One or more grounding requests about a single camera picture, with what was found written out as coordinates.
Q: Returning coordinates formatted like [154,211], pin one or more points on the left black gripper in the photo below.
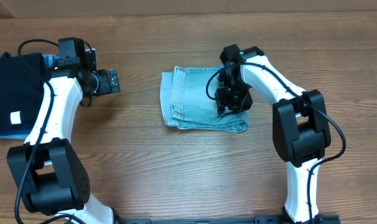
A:
[112,81]

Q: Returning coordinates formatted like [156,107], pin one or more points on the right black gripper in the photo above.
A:
[223,101]

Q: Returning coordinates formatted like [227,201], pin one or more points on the light blue denim jeans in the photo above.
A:
[185,104]

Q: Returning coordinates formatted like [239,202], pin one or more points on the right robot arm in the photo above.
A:
[300,132]

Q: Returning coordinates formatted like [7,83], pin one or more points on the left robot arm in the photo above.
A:
[49,175]

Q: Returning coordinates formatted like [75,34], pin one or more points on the folded blue denim jeans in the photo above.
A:
[49,60]

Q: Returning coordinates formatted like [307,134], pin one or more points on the black folded shirt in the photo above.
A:
[21,91]

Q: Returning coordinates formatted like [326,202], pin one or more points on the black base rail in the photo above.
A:
[260,219]

